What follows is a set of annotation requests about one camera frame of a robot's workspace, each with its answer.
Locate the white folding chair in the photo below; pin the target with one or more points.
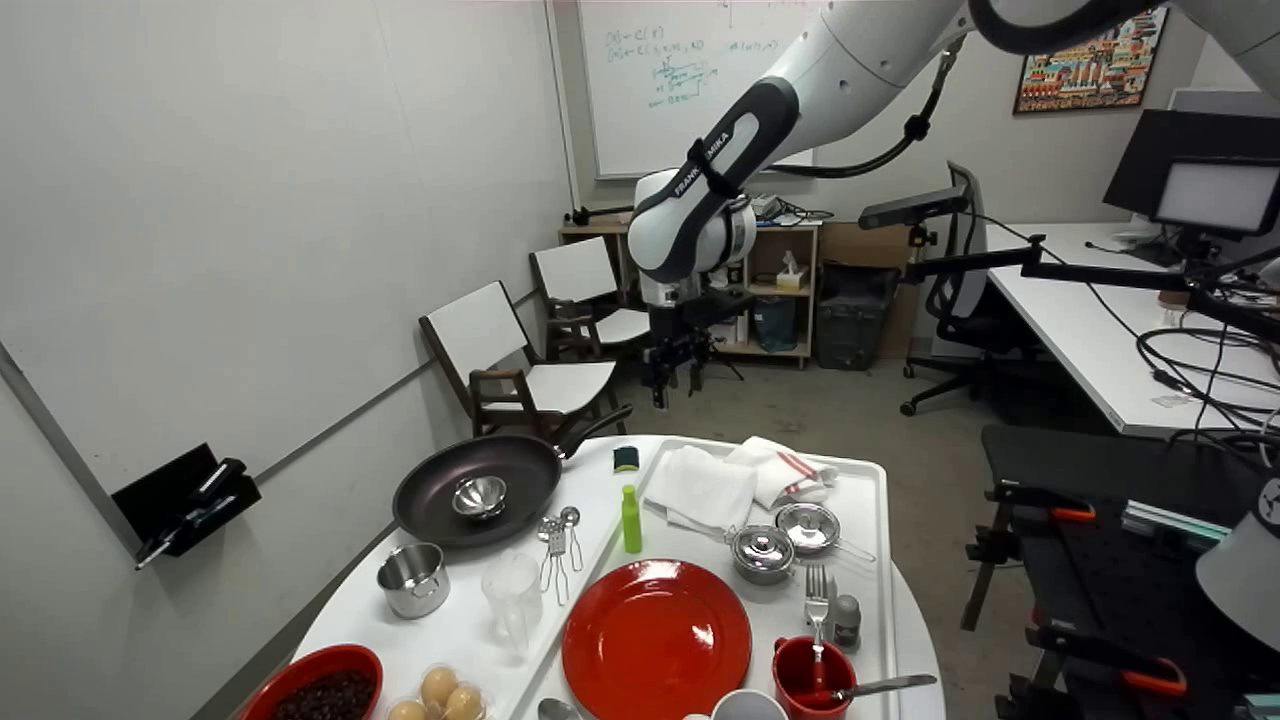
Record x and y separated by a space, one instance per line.
581 298
497 373

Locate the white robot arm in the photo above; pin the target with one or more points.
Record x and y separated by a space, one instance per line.
850 62

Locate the metal spoon in mug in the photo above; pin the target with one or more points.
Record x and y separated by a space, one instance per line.
873 689

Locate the computer monitor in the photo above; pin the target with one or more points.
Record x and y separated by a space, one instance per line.
1204 183

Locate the small steel pot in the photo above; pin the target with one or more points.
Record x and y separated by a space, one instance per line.
412 583

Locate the white folding chair far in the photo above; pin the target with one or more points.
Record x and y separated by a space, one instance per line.
581 298

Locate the white desk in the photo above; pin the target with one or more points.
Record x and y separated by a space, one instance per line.
1144 366

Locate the green plastic bottle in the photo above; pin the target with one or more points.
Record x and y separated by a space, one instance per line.
628 522

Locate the wooden shelf unit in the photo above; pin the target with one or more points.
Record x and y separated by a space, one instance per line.
776 286

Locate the bread rolls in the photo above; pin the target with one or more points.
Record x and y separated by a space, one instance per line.
441 699

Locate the red mug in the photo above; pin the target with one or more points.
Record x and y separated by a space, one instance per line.
810 679

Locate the white cloth with red stripes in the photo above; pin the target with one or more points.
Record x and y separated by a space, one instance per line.
720 490

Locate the large dark frying pan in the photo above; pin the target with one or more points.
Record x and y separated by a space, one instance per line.
529 464

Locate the wall whiteboard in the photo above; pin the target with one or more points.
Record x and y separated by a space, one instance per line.
665 68

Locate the steel lidded pot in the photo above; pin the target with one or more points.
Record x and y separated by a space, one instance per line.
760 553

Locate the black office chair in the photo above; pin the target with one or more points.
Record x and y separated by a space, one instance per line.
975 315

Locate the white pepper shaker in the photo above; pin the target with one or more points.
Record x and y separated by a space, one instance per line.
816 594

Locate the black wall tray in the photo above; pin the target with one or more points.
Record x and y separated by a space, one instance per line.
184 501

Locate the grey salt shaker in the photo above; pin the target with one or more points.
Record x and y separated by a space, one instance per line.
844 620

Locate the white serving tray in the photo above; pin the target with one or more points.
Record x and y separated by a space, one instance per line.
858 564

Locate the steel lid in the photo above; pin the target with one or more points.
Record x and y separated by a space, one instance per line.
810 530

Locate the red plate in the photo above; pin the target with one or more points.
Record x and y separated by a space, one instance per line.
653 642

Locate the clear plastic cup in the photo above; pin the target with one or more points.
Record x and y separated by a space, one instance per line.
516 602

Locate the small steel bowl in pan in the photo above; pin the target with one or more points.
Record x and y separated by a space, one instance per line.
482 496

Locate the white folding chair near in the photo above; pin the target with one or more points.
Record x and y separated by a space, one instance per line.
497 373

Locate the red bowl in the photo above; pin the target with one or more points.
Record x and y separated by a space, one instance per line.
337 683

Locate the framed wall picture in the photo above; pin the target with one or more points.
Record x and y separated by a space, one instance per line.
1101 73

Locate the camera on black boom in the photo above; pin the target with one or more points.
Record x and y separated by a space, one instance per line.
970 255

